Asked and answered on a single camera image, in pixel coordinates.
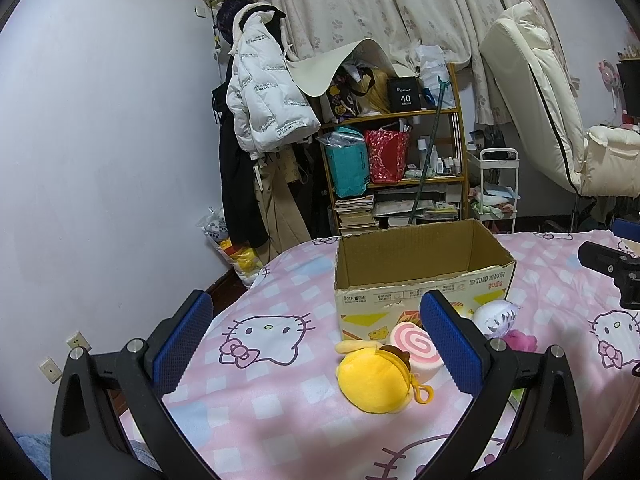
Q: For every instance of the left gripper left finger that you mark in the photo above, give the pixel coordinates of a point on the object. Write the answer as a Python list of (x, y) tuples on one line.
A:
[(87, 438)]

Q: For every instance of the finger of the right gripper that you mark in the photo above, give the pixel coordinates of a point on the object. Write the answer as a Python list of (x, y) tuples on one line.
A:
[(619, 266)]

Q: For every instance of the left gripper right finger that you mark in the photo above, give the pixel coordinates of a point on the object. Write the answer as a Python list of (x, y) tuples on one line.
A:
[(545, 440)]

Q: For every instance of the pink plush toy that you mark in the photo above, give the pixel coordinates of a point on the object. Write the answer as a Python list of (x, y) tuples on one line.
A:
[(519, 341)]

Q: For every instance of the white purple round plush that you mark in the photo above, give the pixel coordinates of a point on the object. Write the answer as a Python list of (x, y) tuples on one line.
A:
[(496, 318)]

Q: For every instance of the pink swirl roll plush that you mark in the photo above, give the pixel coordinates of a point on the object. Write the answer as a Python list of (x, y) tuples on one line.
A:
[(424, 359)]

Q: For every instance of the yellow plush toy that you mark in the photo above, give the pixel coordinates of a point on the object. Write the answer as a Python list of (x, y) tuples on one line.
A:
[(377, 378)]

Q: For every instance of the cream reclining chair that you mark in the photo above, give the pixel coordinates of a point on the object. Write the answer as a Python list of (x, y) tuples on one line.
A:
[(596, 161)]

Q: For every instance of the pink Hello Kitty bedsheet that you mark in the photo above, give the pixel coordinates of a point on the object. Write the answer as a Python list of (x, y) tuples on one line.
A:
[(274, 391)]

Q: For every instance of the white rolling cart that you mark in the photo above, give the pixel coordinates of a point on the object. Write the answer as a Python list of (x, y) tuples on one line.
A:
[(495, 191)]

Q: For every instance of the cardboard box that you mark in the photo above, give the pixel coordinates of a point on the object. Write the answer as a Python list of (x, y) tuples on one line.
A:
[(381, 276)]

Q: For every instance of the bag of plush toys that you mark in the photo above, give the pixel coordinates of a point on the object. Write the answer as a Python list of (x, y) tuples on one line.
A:
[(241, 257)]

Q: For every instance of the wooden shelf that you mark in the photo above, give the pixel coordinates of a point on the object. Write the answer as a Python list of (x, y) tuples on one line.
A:
[(445, 192)]

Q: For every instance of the black hanging coat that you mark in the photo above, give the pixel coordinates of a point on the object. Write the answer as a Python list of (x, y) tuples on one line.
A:
[(239, 202)]

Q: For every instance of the green pole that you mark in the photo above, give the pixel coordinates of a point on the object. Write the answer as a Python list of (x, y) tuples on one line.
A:
[(443, 85)]

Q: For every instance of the red patterned bag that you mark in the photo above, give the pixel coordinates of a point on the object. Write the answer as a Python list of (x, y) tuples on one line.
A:
[(387, 152)]

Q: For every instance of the stack of books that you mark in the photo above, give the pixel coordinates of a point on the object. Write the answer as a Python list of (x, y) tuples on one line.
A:
[(355, 215)]

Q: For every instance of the black box with 40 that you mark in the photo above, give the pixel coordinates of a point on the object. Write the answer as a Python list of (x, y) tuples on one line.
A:
[(403, 94)]

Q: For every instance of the teal bag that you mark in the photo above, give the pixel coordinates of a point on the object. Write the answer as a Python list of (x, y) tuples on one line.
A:
[(347, 156)]

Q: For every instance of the beige hanging coat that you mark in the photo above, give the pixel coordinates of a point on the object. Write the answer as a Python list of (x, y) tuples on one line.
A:
[(281, 217)]

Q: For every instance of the white puffer jacket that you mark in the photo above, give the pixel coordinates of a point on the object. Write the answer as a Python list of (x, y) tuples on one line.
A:
[(269, 110)]

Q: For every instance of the cream mat on shelf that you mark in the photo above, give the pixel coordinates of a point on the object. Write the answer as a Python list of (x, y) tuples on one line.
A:
[(314, 75)]

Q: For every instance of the floral curtain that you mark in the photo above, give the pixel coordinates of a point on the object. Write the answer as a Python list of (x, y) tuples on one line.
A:
[(399, 26)]

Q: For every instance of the lower wall socket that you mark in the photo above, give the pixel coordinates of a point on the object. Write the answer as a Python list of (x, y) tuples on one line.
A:
[(50, 370)]

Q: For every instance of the wall socket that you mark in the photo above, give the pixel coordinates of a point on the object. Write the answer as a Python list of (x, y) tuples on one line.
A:
[(50, 370), (78, 340)]

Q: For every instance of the upper wall socket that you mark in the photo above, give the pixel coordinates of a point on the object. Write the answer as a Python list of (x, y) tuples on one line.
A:
[(78, 340)]

